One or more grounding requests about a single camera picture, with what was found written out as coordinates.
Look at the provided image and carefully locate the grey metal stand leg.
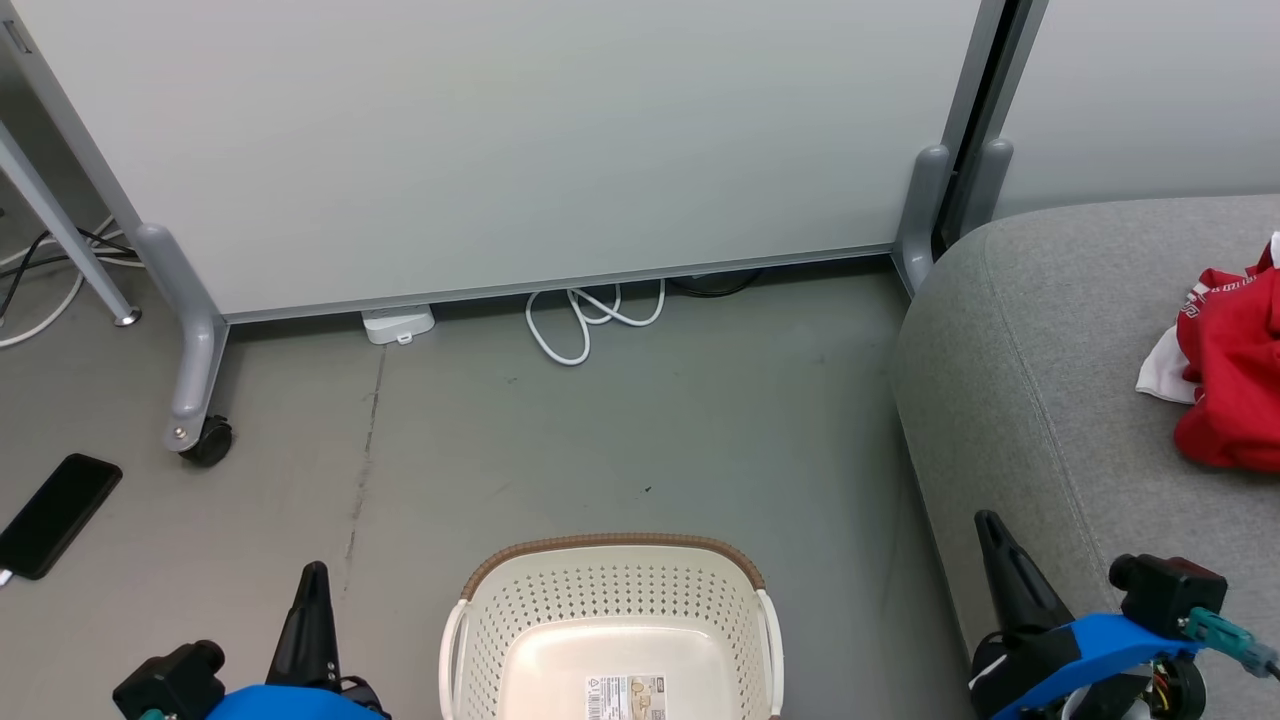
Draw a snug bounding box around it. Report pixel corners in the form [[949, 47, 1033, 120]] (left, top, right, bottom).
[[0, 120, 142, 328]]

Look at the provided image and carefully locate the grey partition foot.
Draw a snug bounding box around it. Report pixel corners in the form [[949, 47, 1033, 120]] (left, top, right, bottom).
[[958, 138, 1014, 243], [893, 145, 952, 297]]

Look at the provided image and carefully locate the paper label sticker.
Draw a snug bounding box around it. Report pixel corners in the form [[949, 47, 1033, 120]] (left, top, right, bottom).
[[585, 675, 668, 720]]

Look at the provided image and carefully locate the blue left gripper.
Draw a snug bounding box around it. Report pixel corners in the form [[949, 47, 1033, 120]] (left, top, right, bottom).
[[205, 561, 392, 720]]

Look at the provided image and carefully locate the white looped cable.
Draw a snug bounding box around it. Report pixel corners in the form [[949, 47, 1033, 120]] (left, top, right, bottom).
[[525, 280, 667, 367]]

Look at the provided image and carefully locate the thin black floor cable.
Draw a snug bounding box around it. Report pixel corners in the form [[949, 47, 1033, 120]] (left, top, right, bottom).
[[0, 226, 143, 323]]

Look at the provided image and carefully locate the grey fabric sofa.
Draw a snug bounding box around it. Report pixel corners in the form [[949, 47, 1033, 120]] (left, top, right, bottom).
[[890, 193, 1280, 720]]

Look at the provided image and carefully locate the grey partition leg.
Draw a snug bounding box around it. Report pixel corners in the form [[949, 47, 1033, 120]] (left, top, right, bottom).
[[133, 222, 231, 453]]

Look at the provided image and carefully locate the white partition panel grey frame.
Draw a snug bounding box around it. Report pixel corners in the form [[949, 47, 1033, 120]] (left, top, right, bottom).
[[0, 0, 1006, 326], [985, 0, 1280, 219]]

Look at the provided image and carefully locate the red and white garment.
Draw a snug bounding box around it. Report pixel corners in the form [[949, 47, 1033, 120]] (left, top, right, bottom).
[[1136, 232, 1280, 473]]

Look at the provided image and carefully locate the black caster wheel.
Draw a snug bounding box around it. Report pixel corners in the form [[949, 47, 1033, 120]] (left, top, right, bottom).
[[180, 415, 235, 468]]

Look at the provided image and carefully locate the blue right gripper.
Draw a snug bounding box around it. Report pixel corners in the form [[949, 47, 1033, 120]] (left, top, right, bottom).
[[968, 510, 1203, 720]]

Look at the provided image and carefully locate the black smartphone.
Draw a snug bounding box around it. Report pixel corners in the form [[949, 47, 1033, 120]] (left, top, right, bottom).
[[0, 453, 124, 582]]

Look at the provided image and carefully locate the teal camera cable plug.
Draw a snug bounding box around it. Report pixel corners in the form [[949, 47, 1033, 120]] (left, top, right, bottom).
[[1180, 606, 1280, 681]]

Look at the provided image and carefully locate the white power adapter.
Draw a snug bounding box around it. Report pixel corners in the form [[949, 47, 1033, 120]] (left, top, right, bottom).
[[361, 304, 437, 346]]

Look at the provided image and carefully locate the cream perforated laundry basket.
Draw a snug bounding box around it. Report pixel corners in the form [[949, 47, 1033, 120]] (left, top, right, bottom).
[[438, 533, 787, 720]]

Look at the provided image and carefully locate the thin white floor cable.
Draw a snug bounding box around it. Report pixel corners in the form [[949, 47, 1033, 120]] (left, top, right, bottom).
[[0, 213, 136, 350]]

